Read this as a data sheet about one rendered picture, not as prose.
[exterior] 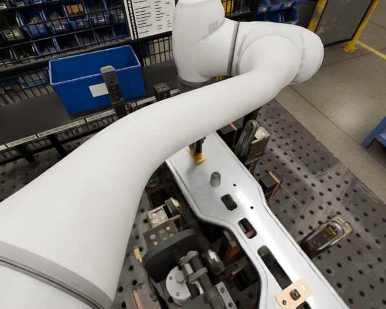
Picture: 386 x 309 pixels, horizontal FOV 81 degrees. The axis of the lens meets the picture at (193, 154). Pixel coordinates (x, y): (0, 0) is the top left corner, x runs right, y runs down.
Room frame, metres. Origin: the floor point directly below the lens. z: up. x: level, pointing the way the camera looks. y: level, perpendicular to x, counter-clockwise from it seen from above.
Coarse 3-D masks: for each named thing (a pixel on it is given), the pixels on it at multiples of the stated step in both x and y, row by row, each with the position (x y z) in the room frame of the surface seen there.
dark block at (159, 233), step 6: (168, 222) 0.19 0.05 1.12; (156, 228) 0.18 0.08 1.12; (162, 228) 0.18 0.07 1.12; (168, 228) 0.18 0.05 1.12; (174, 228) 0.18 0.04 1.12; (144, 234) 0.16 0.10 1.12; (150, 234) 0.16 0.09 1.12; (156, 234) 0.16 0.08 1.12; (162, 234) 0.16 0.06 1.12; (168, 234) 0.17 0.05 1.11; (174, 234) 0.16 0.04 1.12; (150, 240) 0.15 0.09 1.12; (156, 240) 0.15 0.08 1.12; (162, 240) 0.15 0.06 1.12; (150, 246) 0.14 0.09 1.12
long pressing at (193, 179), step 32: (192, 160) 0.45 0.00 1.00; (224, 160) 0.45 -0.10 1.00; (192, 192) 0.33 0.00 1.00; (224, 192) 0.33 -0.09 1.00; (256, 192) 0.33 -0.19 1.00; (224, 224) 0.23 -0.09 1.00; (256, 224) 0.23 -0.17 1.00; (256, 256) 0.15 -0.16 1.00; (288, 256) 0.15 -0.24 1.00; (320, 288) 0.08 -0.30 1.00
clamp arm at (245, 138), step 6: (252, 120) 0.51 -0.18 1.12; (246, 126) 0.51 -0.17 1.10; (252, 126) 0.50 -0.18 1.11; (258, 126) 0.50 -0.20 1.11; (246, 132) 0.50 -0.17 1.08; (252, 132) 0.49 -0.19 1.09; (240, 138) 0.51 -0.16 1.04; (246, 138) 0.49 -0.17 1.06; (252, 138) 0.49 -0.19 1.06; (240, 144) 0.50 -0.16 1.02; (246, 144) 0.48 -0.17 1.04; (240, 150) 0.49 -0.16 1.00; (246, 150) 0.49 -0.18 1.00
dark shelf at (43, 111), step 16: (160, 64) 0.98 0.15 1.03; (144, 80) 0.85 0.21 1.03; (160, 80) 0.85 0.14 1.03; (176, 80) 0.85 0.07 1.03; (48, 96) 0.74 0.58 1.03; (144, 96) 0.74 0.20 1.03; (0, 112) 0.65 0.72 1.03; (16, 112) 0.65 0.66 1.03; (32, 112) 0.65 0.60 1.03; (48, 112) 0.65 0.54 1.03; (64, 112) 0.65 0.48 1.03; (80, 112) 0.65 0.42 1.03; (96, 112) 0.65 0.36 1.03; (112, 112) 0.67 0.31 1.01; (0, 128) 0.57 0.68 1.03; (16, 128) 0.57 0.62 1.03; (32, 128) 0.57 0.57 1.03; (48, 128) 0.57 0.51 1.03; (64, 128) 0.59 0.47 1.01; (0, 144) 0.49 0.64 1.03; (16, 144) 0.51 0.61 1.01
